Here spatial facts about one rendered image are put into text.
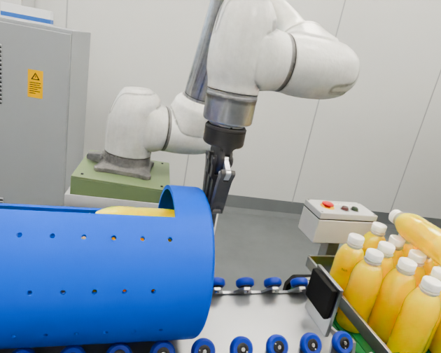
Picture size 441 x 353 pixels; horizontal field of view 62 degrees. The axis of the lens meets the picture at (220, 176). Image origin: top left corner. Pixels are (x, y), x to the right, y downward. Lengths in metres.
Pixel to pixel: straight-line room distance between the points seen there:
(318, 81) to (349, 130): 3.24
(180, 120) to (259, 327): 0.68
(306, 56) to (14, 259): 0.54
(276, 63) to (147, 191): 0.67
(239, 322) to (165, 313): 0.30
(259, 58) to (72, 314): 0.48
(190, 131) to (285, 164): 2.59
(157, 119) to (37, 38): 1.14
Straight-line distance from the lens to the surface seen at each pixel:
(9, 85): 2.28
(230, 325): 0.87
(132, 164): 1.23
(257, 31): 0.61
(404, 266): 0.96
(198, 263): 0.60
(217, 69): 0.62
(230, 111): 0.62
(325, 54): 0.68
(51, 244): 0.58
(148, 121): 1.19
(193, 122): 1.22
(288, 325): 0.92
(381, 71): 3.95
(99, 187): 1.18
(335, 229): 1.16
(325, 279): 0.89
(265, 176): 3.74
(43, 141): 2.29
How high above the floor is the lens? 1.48
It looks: 18 degrees down
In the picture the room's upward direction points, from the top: 11 degrees clockwise
